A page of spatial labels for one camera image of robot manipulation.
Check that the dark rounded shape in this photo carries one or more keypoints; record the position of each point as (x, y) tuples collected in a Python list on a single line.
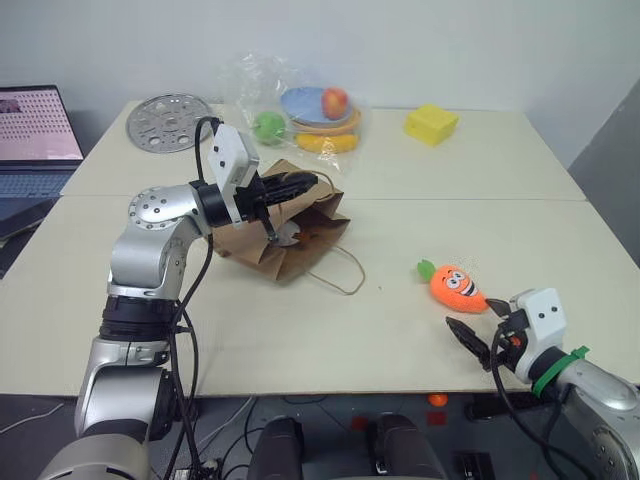
[(407, 447), (277, 450)]

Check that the red apple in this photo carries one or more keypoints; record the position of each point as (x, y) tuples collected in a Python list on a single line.
[(334, 102)]

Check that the blue plate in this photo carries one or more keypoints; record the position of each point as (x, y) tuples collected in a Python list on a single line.
[(302, 102)]

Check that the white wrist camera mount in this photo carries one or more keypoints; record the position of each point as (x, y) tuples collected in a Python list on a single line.
[(231, 155), (542, 320)]

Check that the clear plastic bag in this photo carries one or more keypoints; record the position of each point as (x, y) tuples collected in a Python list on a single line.
[(260, 85)]

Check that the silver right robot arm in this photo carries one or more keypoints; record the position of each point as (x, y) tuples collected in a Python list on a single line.
[(600, 405)]

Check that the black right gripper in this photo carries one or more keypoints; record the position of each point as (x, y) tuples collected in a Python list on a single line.
[(510, 345)]

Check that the open laptop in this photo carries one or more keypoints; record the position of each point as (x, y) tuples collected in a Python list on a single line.
[(30, 145)]

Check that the orange plate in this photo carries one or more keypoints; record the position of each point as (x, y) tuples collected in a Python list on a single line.
[(352, 122)]

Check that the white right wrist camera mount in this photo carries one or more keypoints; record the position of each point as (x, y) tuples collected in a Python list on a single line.
[(542, 320)]

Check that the yellow cheese block toy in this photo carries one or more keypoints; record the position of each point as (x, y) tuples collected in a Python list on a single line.
[(430, 124)]

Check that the perforated round metal plate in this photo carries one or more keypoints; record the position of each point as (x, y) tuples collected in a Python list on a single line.
[(160, 122)]

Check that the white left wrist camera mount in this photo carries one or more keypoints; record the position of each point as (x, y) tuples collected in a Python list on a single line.
[(231, 155)]

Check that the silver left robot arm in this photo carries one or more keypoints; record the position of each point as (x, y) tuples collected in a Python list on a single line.
[(145, 260)]

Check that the green ball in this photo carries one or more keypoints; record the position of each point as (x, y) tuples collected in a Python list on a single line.
[(269, 128)]

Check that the grey orange plush toy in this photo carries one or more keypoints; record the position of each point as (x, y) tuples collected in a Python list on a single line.
[(289, 236)]

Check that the small orange ball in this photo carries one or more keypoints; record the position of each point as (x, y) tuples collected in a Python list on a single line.
[(438, 399)]

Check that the orange carrot plush toy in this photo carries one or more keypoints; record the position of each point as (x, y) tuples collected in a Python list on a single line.
[(457, 290)]

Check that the yellow toy fruit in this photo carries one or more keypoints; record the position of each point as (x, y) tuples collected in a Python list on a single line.
[(325, 142)]

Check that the brown paper bag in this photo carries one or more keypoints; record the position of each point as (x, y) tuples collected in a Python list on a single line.
[(305, 250)]

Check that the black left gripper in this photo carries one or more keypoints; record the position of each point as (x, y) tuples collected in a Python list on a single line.
[(252, 200)]

